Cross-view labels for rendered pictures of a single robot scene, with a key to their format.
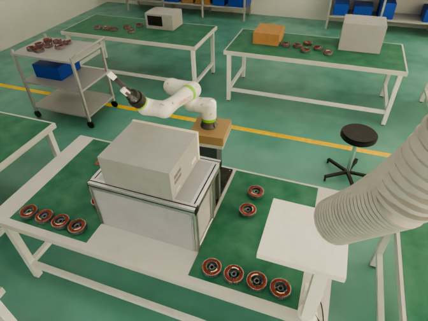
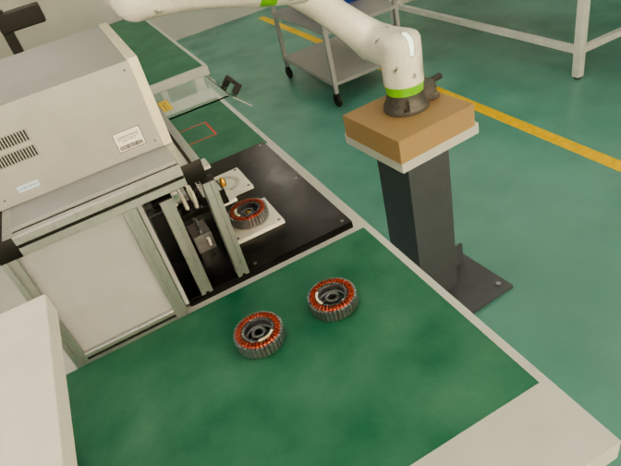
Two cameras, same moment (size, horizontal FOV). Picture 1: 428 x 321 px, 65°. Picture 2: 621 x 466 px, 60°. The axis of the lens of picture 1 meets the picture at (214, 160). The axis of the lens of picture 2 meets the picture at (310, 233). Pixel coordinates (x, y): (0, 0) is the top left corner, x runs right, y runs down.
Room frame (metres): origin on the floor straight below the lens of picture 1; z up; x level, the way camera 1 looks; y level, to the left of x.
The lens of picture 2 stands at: (1.11, -0.98, 1.61)
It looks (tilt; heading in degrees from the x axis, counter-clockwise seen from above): 36 degrees down; 52
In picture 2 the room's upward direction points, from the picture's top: 15 degrees counter-clockwise
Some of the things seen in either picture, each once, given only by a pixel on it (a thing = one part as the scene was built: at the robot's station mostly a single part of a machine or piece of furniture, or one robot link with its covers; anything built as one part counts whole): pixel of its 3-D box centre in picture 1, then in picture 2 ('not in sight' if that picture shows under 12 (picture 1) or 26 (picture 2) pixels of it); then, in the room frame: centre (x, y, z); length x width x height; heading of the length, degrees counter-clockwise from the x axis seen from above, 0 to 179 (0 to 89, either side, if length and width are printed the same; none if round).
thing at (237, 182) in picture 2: not in sight; (224, 186); (1.86, 0.35, 0.78); 0.15 x 0.15 x 0.01; 69
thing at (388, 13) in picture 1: (386, 8); not in sight; (7.10, -3.53, 0.43); 0.42 x 0.28 x 0.30; 161
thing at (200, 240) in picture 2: not in sight; (201, 236); (1.64, 0.17, 0.80); 0.08 x 0.05 x 0.06; 69
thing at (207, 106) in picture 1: (207, 109); (399, 59); (2.44, 0.05, 0.98); 0.16 x 0.13 x 0.19; 68
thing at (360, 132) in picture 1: (355, 155); not in sight; (2.64, -1.43, 0.28); 0.54 x 0.49 x 0.56; 159
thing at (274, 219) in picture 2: not in sight; (250, 220); (1.78, 0.12, 0.78); 0.15 x 0.15 x 0.01; 69
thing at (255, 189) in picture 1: (255, 192); (333, 299); (1.67, -0.29, 0.77); 0.11 x 0.11 x 0.04
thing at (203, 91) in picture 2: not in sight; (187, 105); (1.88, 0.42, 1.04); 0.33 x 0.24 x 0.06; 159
